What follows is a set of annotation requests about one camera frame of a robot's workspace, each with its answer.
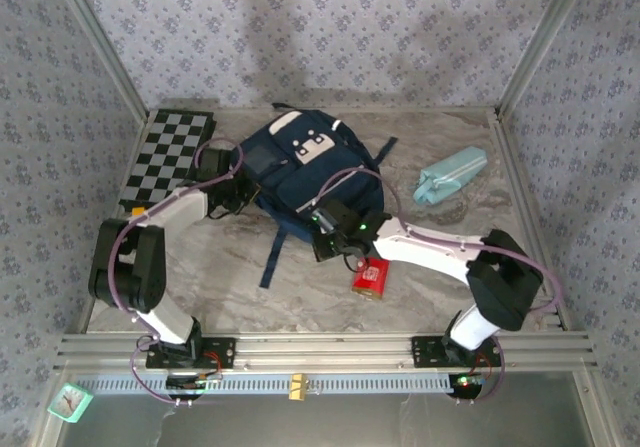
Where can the red rectangular box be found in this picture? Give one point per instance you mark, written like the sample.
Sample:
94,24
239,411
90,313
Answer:
372,279

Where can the navy blue student backpack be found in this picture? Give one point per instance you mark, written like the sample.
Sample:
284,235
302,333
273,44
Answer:
320,167

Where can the light blue pencil case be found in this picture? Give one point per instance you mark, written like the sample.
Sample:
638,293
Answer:
450,174

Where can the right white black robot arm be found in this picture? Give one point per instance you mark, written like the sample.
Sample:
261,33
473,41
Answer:
430,247

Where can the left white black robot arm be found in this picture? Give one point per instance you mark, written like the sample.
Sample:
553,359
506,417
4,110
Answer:
170,207

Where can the folding chessboard box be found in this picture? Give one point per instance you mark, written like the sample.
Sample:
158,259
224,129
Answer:
167,152

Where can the yellow binder clip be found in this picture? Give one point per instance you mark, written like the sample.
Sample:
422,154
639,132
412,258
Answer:
298,387

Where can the green alarm clock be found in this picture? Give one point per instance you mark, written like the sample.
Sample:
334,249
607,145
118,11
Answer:
70,403

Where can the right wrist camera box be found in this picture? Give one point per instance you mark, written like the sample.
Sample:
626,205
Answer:
325,223

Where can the aluminium mounting rail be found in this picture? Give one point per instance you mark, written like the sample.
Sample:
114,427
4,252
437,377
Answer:
325,349

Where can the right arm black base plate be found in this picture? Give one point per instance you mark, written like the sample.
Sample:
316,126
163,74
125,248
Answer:
425,349

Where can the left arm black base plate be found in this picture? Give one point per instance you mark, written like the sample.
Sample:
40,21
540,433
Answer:
222,352

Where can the aluminium frame post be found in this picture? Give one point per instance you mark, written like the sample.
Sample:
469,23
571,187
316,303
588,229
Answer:
542,42
101,42

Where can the aluminium side rail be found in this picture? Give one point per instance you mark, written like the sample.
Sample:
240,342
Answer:
517,177

